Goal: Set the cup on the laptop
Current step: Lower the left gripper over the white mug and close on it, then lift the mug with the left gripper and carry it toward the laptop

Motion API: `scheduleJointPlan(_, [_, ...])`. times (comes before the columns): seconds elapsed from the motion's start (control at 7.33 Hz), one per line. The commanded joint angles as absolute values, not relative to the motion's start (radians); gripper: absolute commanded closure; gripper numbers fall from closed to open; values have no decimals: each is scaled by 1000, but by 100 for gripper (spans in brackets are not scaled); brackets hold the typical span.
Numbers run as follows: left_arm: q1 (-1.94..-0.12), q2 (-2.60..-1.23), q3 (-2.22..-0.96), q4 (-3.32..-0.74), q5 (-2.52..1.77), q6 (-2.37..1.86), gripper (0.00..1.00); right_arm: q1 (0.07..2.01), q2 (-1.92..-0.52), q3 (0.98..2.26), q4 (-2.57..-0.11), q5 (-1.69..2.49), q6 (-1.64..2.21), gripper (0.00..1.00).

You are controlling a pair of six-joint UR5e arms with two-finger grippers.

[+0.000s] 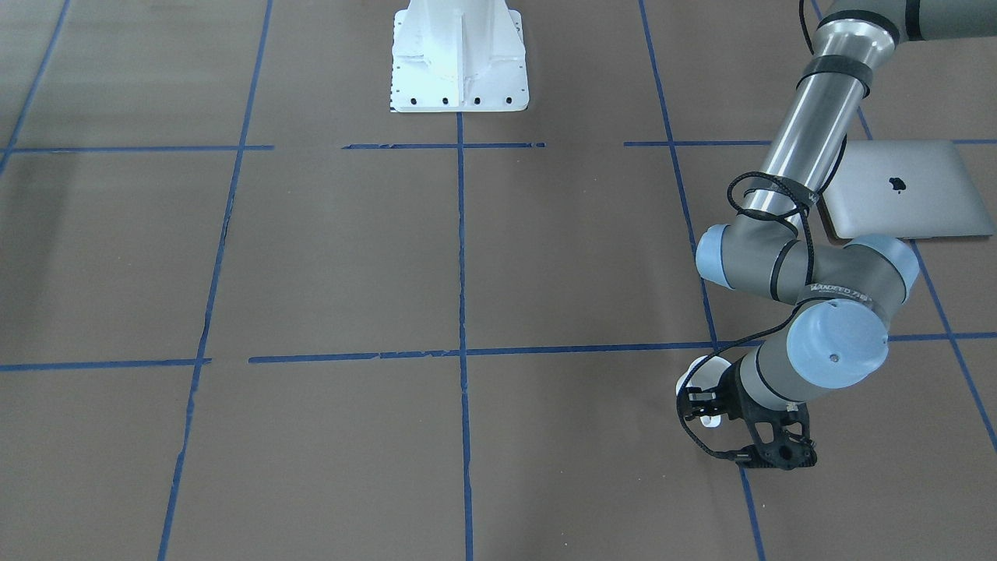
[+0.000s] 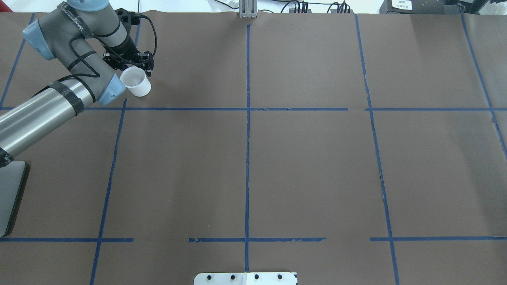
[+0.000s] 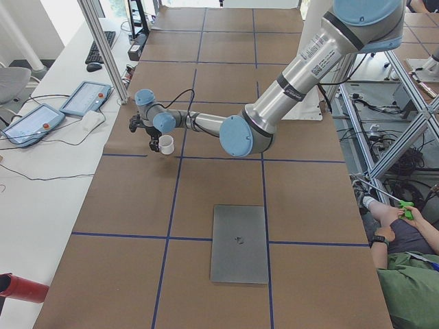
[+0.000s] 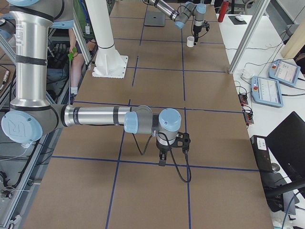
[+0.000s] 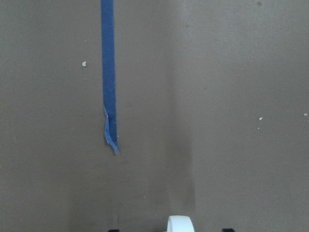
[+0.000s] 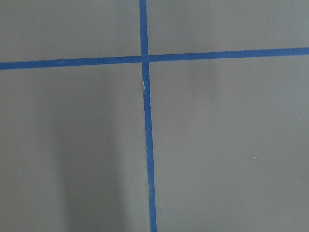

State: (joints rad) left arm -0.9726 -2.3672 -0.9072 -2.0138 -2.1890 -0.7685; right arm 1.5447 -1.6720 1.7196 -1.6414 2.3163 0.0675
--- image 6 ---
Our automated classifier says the long blue tape strip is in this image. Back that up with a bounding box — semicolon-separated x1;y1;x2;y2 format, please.
139;0;157;232

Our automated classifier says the crossing blue tape strip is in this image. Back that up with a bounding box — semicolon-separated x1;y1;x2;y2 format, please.
0;47;309;70

